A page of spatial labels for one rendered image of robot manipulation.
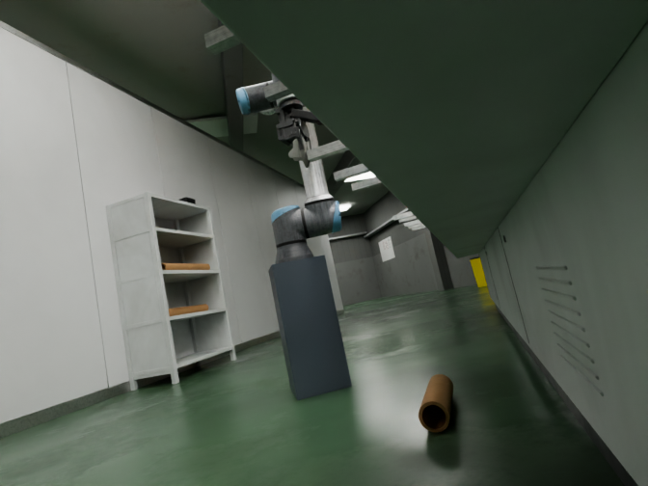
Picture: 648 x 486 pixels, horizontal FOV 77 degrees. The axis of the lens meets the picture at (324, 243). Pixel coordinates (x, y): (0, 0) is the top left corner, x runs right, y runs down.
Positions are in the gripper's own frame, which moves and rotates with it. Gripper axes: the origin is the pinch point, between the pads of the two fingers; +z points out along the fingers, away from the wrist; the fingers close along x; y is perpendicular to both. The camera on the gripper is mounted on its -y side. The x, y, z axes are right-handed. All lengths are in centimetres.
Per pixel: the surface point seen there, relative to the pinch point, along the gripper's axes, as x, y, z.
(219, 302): -236, 200, 29
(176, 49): -234, 203, -248
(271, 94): 26.4, -2.6, -10.7
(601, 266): 67, -52, 44
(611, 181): 77, -52, 36
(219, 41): 51, -4, -11
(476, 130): 79, -43, 30
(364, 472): 24, -8, 82
